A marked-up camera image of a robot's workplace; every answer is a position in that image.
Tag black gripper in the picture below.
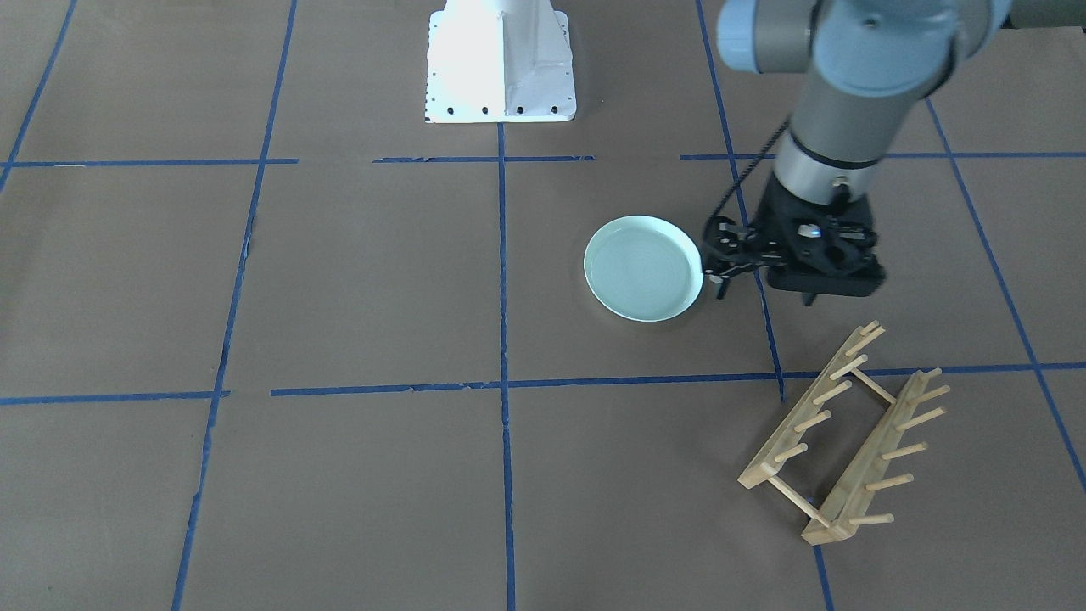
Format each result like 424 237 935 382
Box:
717 177 886 308

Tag light green plate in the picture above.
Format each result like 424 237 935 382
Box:
583 214 703 323

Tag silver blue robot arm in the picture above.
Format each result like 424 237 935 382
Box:
703 1 1012 305

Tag wooden dish rack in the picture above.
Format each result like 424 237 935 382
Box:
737 321 950 546

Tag brown paper table cover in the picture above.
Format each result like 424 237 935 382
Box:
1 1 1083 610

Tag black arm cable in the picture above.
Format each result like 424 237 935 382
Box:
708 119 792 222

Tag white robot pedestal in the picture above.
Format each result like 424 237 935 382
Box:
424 1 578 124

